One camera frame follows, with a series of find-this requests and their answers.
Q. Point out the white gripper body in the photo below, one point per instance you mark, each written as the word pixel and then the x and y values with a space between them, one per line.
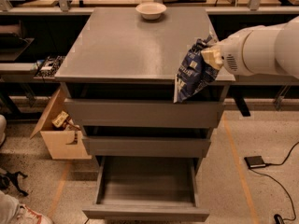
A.
pixel 231 56

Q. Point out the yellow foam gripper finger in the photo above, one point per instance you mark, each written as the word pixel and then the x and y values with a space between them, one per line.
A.
pixel 212 56

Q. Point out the blue chip bag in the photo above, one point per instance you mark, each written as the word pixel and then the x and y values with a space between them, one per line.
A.
pixel 194 73

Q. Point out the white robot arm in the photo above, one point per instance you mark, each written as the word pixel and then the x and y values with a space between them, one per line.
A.
pixel 258 50

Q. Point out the grey drawer cabinet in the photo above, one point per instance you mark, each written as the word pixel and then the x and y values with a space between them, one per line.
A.
pixel 120 56

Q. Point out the grey top drawer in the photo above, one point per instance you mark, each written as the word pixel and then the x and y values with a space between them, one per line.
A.
pixel 157 114

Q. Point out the grey middle drawer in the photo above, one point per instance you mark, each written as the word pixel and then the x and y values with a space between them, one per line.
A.
pixel 146 147

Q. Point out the grey open bottom drawer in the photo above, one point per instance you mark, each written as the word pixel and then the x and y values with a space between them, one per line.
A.
pixel 146 189

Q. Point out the white bowl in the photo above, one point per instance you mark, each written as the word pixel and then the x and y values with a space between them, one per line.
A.
pixel 151 10

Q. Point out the black foot pedal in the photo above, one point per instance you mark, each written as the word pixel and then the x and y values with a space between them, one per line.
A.
pixel 254 162

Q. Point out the black patterned notebook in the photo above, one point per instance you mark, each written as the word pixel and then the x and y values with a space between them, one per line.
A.
pixel 49 66

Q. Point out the small box in carton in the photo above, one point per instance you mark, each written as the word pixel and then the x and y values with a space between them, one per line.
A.
pixel 59 121

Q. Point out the cardboard box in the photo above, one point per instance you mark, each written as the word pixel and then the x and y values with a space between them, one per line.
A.
pixel 62 143

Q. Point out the black tool on floor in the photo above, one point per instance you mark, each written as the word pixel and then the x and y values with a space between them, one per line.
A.
pixel 7 178

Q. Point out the white red sneaker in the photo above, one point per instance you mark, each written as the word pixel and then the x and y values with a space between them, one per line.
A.
pixel 26 215

